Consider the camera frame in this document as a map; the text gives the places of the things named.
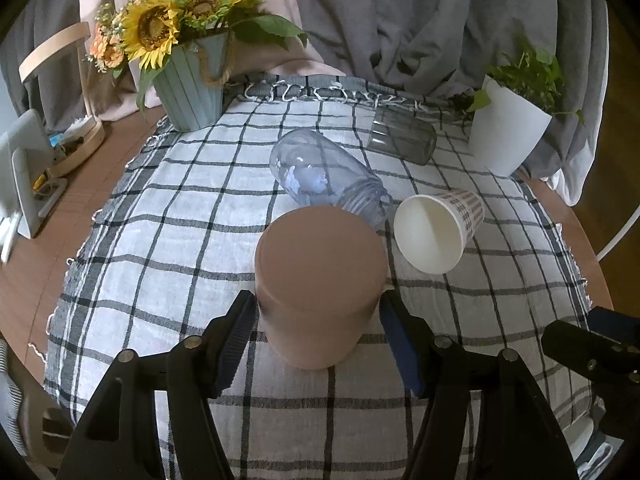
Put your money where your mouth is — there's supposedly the pink plastic cup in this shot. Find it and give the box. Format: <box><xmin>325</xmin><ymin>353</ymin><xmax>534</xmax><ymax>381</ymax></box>
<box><xmin>255</xmin><ymin>206</ymin><xmax>387</xmax><ymax>370</ymax></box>

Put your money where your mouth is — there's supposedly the checkered paper cup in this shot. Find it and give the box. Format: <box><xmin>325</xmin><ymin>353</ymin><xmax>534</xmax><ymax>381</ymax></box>
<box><xmin>393</xmin><ymin>188</ymin><xmax>485</xmax><ymax>274</ymax></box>

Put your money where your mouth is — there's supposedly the checkered tablecloth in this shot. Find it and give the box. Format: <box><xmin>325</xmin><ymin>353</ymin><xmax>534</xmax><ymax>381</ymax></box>
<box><xmin>27</xmin><ymin>72</ymin><xmax>599</xmax><ymax>480</ymax></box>

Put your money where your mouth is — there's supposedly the grey glass tumbler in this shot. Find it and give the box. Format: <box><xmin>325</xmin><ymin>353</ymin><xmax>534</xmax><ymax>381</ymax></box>
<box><xmin>367</xmin><ymin>107</ymin><xmax>437</xmax><ymax>166</ymax></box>

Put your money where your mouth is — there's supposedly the white plant pot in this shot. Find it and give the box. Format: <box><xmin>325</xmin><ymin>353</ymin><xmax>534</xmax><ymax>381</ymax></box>
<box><xmin>469</xmin><ymin>76</ymin><xmax>552</xmax><ymax>177</ymax></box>

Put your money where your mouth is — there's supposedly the white desktop device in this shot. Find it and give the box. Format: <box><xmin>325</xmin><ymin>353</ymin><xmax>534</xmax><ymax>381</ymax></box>
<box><xmin>1</xmin><ymin>110</ymin><xmax>67</xmax><ymax>264</ymax></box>

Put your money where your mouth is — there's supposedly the blue-green ribbed vase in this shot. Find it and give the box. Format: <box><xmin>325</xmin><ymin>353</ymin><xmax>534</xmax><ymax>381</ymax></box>
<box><xmin>153</xmin><ymin>32</ymin><xmax>231</xmax><ymax>132</ymax></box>

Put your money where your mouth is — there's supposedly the green pothos plant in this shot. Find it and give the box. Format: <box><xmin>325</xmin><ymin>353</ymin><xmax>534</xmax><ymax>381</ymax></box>
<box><xmin>484</xmin><ymin>34</ymin><xmax>586</xmax><ymax>126</ymax></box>

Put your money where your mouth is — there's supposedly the sunflower bouquet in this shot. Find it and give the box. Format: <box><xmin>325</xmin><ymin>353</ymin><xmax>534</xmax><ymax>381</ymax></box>
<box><xmin>113</xmin><ymin>0</ymin><xmax>308</xmax><ymax>110</ymax></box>

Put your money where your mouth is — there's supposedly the grey curtain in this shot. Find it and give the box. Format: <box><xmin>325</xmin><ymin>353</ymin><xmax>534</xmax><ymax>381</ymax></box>
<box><xmin>1</xmin><ymin>0</ymin><xmax>610</xmax><ymax>205</ymax></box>

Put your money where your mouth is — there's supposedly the pink curtain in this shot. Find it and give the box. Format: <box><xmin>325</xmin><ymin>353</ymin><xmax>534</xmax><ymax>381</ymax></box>
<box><xmin>78</xmin><ymin>0</ymin><xmax>346</xmax><ymax>124</ymax></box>

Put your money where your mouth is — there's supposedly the white ring hoop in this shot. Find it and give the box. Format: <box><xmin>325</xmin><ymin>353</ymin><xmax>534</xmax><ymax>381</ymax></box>
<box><xmin>597</xmin><ymin>206</ymin><xmax>640</xmax><ymax>262</ymax></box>

